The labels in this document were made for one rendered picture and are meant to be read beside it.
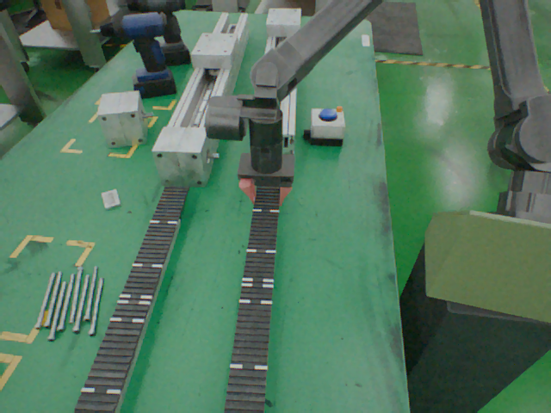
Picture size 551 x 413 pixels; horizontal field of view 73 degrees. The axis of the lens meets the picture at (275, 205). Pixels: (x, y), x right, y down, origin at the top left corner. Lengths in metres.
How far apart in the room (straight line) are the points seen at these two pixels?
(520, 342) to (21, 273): 0.88
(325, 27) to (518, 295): 0.51
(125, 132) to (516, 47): 0.81
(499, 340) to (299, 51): 0.60
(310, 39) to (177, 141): 0.35
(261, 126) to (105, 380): 0.42
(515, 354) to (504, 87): 0.47
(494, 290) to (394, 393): 0.22
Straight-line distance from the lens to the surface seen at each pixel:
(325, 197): 0.80
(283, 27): 1.33
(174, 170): 0.82
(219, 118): 0.63
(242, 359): 0.55
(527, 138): 0.66
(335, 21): 0.67
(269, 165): 0.65
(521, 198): 0.67
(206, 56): 1.13
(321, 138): 0.94
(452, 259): 0.61
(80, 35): 3.27
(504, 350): 0.82
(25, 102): 2.67
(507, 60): 0.71
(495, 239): 0.58
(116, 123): 0.98
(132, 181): 0.89
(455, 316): 0.70
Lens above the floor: 1.32
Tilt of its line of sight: 44 degrees down
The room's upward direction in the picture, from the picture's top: straight up
